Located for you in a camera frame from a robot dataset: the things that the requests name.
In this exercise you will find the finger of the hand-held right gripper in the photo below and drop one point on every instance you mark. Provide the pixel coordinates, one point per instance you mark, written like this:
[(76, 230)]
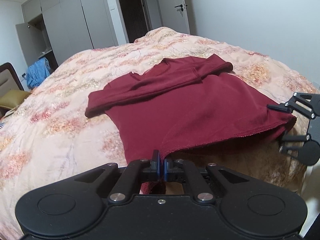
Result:
[(277, 106), (295, 140)]

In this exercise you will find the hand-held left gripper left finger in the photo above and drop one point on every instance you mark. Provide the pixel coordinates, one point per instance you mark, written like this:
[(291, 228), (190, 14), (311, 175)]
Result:
[(156, 165)]

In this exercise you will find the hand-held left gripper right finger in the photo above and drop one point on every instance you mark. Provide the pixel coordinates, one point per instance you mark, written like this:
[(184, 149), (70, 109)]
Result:
[(166, 171)]

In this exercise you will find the dark red sweater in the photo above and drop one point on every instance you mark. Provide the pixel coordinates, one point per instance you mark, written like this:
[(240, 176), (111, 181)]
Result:
[(187, 105)]

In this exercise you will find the floral peach blanket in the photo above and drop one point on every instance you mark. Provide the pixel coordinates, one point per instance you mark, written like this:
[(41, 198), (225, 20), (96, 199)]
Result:
[(62, 130)]

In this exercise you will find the white room door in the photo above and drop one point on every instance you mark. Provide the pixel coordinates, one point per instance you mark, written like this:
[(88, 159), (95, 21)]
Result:
[(175, 20)]

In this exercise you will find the blue garment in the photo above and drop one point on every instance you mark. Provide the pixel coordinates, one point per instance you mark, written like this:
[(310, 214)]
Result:
[(37, 73)]

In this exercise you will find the dark wooden hallway door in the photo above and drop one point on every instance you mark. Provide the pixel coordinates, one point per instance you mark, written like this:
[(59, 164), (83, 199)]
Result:
[(135, 15)]

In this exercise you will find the olive green pillow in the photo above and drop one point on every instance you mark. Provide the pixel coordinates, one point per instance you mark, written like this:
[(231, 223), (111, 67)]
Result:
[(12, 98)]

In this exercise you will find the houndstooth pillow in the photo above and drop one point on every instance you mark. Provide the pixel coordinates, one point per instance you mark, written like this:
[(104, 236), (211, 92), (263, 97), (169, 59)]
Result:
[(2, 125)]

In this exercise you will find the grey built-in wardrobe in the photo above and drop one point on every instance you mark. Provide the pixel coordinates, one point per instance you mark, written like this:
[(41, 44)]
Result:
[(70, 17)]

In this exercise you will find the padded bed headboard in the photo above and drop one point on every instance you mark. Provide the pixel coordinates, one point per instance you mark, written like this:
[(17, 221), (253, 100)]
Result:
[(7, 80)]

